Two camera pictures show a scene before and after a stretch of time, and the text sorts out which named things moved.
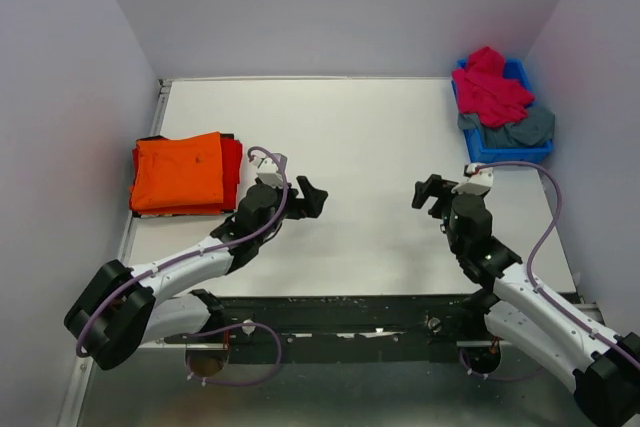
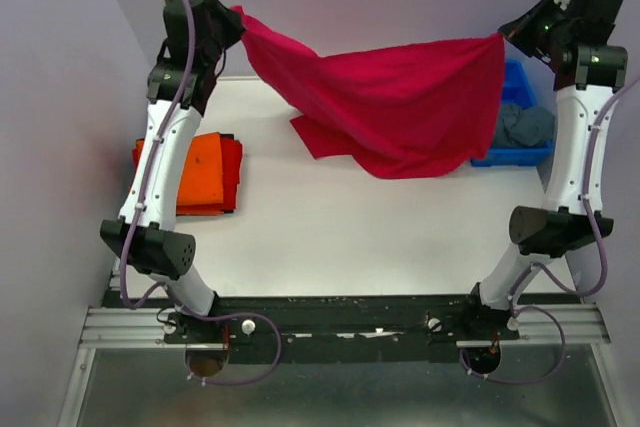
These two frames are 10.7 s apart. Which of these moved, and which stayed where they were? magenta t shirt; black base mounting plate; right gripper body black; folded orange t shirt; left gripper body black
Moved: right gripper body black; magenta t shirt; left gripper body black
Stayed: folded orange t shirt; black base mounting plate
